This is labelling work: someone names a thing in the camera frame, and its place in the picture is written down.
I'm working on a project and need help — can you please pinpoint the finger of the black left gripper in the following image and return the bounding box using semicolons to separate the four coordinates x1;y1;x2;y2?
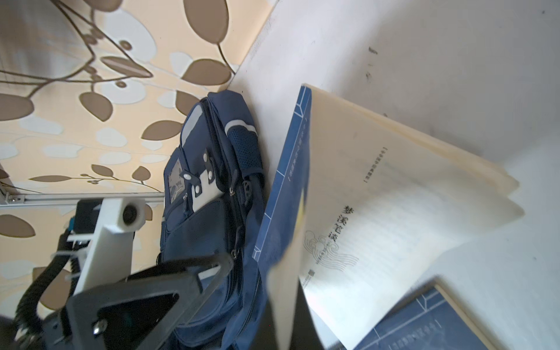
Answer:
65;253;233;349

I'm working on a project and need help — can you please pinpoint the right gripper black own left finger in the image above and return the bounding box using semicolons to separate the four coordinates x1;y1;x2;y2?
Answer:
250;306;276;350

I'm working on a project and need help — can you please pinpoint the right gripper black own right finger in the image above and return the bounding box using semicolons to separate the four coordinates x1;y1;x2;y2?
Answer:
295;283;325;350

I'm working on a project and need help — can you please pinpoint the blue cover book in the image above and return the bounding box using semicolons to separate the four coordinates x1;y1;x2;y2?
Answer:
253;85;524;349

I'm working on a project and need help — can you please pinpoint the navy blue school backpack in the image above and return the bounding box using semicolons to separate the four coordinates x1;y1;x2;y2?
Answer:
158;90;266;349

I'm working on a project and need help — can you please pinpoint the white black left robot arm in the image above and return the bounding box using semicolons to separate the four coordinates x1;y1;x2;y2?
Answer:
15;225;279;349

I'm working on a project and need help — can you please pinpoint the blue book on table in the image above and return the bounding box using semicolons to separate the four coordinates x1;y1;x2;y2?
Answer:
356;284;497;349

